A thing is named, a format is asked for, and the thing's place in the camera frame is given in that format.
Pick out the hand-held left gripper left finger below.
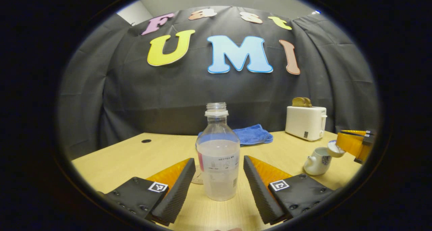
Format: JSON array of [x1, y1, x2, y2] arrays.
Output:
[[98, 157, 196, 227]]

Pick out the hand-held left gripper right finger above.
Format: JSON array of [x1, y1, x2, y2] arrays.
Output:
[[243, 155, 335, 225]]

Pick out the round beige coaster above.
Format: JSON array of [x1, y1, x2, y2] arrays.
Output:
[[191, 165, 205, 185]]

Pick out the white blue-patterned teacup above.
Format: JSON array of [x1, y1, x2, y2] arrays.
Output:
[[303, 147, 333, 176]]

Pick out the clear plastic water bottle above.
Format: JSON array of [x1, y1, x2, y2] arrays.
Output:
[[196, 102, 241, 202]]

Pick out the white toaster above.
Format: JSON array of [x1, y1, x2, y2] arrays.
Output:
[[285, 106, 328, 142]]

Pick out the blue towel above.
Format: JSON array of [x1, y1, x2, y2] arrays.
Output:
[[197, 124, 274, 147]]

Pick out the brown toast slices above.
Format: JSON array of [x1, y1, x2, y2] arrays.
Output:
[[292, 97, 313, 108]]

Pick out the black backdrop cloth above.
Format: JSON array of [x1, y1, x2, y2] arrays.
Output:
[[57, 5, 380, 159]]

